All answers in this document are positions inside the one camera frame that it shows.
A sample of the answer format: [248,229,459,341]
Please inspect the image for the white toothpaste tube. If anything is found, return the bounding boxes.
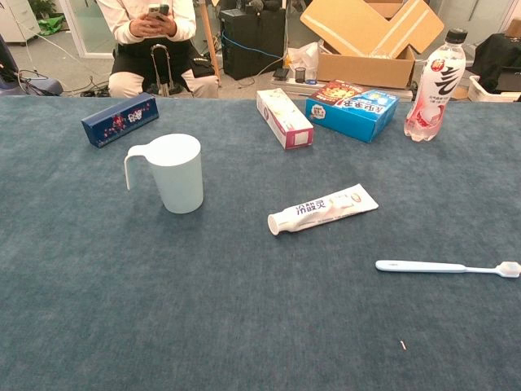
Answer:
[267,182,380,237]

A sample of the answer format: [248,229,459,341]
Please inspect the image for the white plastic mug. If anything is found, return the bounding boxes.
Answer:
[124,133,204,215]

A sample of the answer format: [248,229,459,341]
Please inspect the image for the light blue toothbrush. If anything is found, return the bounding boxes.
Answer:
[374,259,521,279]

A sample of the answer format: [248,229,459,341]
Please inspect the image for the white pink toothpaste box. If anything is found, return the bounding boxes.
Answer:
[256,89,315,151]

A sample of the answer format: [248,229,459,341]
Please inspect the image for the dark blue toothpaste box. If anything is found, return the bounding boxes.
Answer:
[80,92,160,149]

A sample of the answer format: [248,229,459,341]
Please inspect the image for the blue snack box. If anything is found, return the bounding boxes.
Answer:
[304,79,401,144]

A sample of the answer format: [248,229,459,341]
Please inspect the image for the white plastic bag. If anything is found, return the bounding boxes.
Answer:
[284,40,321,81]

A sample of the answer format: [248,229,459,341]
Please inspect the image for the blue table mat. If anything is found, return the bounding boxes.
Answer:
[0,95,521,391]

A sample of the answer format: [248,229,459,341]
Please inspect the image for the black computer case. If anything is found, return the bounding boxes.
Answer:
[219,7,287,81]

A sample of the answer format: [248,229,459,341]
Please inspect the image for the wooden easel leg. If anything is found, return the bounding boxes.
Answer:
[198,0,222,87]

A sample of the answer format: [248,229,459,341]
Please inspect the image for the metal stool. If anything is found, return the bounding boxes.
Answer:
[146,43,184,97]

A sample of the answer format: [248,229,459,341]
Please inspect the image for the open cardboard box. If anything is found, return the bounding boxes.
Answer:
[300,0,445,90]

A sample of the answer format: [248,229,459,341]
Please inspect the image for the pink drink bottle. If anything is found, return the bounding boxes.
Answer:
[403,28,467,143]

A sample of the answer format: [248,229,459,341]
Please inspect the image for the smartphone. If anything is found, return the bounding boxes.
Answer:
[147,3,170,22]

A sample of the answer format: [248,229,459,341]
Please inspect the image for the seated person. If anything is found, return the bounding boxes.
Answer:
[96,0,220,99]

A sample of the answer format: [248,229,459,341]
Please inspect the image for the white plastic crate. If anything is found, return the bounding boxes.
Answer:
[467,75,521,103]

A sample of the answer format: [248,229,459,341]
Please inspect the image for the dark blue machine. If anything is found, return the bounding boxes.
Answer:
[0,34,64,97]

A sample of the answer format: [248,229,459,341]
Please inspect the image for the green bag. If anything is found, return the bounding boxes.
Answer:
[36,15,66,37]

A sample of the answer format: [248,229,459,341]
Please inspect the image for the black cloth heap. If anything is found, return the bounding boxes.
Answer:
[471,32,521,94]

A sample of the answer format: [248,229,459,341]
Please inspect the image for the white cabinet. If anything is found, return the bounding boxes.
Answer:
[0,0,42,44]

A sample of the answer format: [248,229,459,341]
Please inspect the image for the blue cable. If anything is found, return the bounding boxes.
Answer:
[221,30,284,58]

